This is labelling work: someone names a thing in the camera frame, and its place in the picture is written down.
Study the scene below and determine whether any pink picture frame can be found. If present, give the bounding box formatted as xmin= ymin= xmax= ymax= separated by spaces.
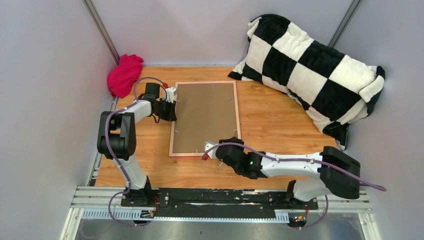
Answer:
xmin=169 ymin=80 xmax=241 ymax=157

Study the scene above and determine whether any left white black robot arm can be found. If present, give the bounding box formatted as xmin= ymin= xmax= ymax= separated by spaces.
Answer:
xmin=96 ymin=82 xmax=178 ymax=207

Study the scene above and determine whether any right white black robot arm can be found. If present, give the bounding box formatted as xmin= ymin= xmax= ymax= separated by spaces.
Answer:
xmin=204 ymin=137 xmax=361 ymax=209

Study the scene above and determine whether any magenta cloth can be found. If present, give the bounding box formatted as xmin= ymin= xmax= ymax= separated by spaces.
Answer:
xmin=106 ymin=54 xmax=144 ymax=98

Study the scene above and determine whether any black white checkered pillow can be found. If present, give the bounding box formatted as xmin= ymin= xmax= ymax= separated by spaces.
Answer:
xmin=228 ymin=14 xmax=385 ymax=151

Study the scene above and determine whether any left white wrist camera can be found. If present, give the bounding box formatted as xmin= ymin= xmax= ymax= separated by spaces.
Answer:
xmin=162 ymin=86 xmax=178 ymax=104

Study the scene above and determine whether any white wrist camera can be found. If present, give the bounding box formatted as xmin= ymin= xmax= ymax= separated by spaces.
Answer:
xmin=162 ymin=86 xmax=178 ymax=104
xmin=204 ymin=140 xmax=218 ymax=159

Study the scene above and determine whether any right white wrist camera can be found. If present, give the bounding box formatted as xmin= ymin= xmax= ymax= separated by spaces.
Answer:
xmin=204 ymin=140 xmax=218 ymax=159

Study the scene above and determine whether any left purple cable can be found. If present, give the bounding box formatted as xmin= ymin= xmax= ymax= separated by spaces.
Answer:
xmin=104 ymin=76 xmax=170 ymax=228

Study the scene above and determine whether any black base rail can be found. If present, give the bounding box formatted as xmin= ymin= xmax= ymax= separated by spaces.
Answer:
xmin=120 ymin=188 xmax=318 ymax=222

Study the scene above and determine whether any left aluminium corner post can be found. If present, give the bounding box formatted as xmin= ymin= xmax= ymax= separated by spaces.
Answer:
xmin=82 ymin=0 xmax=120 ymax=65

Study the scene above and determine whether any aluminium corner post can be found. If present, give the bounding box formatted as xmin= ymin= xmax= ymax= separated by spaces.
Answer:
xmin=82 ymin=0 xmax=120 ymax=65
xmin=328 ymin=0 xmax=364 ymax=48

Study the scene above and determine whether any right aluminium corner post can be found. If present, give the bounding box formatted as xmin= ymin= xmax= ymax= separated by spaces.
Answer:
xmin=328 ymin=0 xmax=364 ymax=48

